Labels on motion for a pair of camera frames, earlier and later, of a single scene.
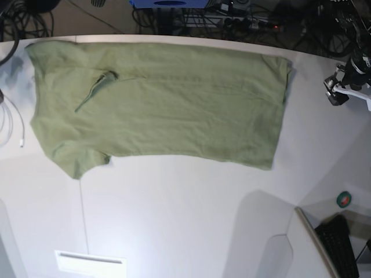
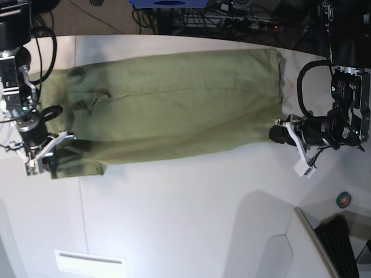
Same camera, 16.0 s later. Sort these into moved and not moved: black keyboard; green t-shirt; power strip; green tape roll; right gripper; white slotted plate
Moved: green t-shirt; right gripper
Not moved: black keyboard; white slotted plate; power strip; green tape roll
